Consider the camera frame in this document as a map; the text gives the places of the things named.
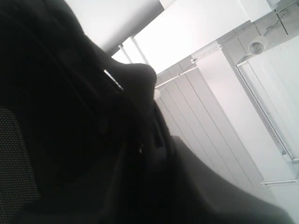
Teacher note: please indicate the black helmet with tinted visor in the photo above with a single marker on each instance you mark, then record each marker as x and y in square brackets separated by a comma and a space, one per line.
[82, 140]

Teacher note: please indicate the white ceiling lamp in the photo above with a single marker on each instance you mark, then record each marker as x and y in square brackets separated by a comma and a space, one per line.
[258, 45]

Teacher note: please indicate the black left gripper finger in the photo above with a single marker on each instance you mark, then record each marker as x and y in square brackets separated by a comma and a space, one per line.
[201, 196]

